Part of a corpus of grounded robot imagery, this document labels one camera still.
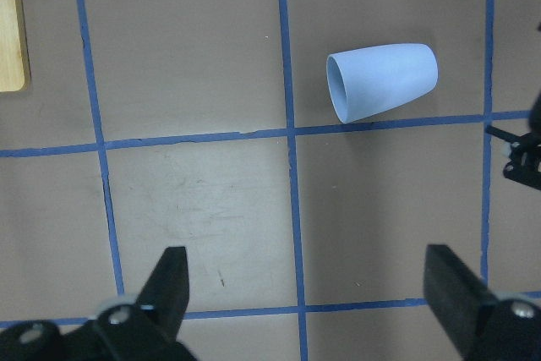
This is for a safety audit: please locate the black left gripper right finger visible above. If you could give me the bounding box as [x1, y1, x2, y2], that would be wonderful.
[423, 244, 540, 360]

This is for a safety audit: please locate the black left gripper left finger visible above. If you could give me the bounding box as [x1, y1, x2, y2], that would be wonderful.
[90, 245, 199, 361]

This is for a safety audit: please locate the light blue plastic cup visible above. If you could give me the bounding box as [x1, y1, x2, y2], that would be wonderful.
[326, 43, 439, 124]

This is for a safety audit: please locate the wooden mug tree stand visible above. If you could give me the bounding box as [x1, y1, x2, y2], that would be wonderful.
[1, 0, 30, 93]

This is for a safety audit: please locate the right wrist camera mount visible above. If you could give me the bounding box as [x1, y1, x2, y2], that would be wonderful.
[484, 96, 540, 190]

